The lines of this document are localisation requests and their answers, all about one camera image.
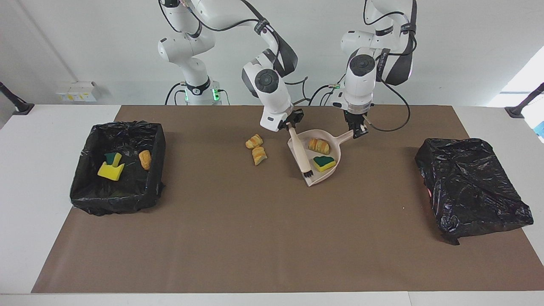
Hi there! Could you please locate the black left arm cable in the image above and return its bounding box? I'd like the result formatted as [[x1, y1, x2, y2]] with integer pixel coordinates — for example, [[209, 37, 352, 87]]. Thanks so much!
[[363, 0, 412, 132]]

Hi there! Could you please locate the black bag covered bin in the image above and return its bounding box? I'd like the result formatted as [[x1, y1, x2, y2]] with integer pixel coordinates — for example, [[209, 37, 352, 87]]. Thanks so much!
[[414, 137, 534, 246]]

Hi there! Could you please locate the open bin with black bag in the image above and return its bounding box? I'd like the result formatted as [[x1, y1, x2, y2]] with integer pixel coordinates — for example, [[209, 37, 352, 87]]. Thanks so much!
[[70, 121, 166, 216]]

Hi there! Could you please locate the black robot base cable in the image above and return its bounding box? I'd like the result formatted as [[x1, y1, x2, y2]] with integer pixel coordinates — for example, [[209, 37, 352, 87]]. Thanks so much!
[[165, 82, 187, 105], [308, 83, 340, 106]]

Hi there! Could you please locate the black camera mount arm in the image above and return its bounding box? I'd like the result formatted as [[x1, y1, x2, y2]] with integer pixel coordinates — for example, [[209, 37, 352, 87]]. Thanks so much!
[[0, 82, 35, 116], [504, 82, 544, 119]]

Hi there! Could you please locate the white wall outlet box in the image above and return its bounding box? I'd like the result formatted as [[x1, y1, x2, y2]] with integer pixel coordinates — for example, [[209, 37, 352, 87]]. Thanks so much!
[[55, 81, 98, 102]]

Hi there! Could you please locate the beige plastic dustpan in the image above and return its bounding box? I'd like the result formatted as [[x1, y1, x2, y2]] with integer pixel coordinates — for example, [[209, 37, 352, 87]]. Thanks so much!
[[287, 129, 355, 188]]

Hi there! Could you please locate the beige hand brush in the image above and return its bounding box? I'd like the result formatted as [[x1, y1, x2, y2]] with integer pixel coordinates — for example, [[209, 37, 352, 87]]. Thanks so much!
[[287, 123, 315, 178]]

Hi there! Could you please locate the brown paper table mat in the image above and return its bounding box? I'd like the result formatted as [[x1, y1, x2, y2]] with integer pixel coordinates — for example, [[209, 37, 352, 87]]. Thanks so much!
[[32, 105, 544, 294]]

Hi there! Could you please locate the white and blue box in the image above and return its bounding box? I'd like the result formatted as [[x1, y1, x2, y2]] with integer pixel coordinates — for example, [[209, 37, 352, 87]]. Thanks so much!
[[522, 105, 544, 143]]

